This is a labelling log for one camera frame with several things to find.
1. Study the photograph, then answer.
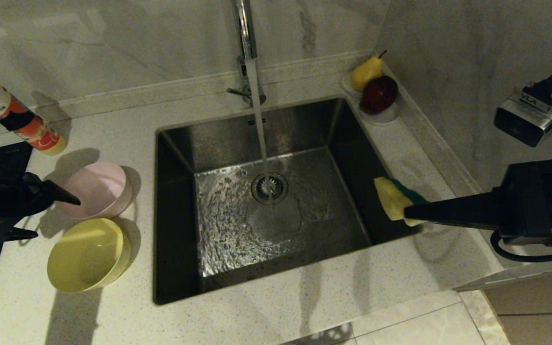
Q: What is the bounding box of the pink plastic bowl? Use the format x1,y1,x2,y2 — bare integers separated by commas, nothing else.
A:
59,162,134,219

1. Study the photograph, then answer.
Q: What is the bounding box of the green yellow sponge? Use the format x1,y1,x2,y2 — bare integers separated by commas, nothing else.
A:
374,176,430,227

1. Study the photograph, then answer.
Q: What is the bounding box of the orange white dish soap bottle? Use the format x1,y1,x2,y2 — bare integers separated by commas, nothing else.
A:
0,66,68,156

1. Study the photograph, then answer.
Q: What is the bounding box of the chrome faucet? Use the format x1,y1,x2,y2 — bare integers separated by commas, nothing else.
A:
227,0,267,107

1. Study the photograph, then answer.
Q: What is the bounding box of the stainless steel sink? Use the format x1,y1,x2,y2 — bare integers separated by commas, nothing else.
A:
153,98,421,305

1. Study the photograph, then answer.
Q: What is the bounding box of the yellow plastic bowl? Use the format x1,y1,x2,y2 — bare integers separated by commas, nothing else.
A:
47,218,132,293

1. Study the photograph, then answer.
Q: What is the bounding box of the small white dish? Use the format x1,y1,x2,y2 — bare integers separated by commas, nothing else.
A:
339,73,363,99
356,103,400,126

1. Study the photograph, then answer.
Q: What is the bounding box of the dark red apple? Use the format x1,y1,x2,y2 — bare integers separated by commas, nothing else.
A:
360,76,399,115

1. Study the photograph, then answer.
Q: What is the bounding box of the yellow pear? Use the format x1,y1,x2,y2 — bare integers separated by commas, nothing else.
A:
350,51,386,93

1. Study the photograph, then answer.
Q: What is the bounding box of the round metal drain strainer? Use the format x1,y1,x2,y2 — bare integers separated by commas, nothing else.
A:
251,172,289,206

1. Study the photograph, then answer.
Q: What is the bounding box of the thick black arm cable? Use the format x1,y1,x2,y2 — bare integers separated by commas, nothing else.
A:
491,69,552,293

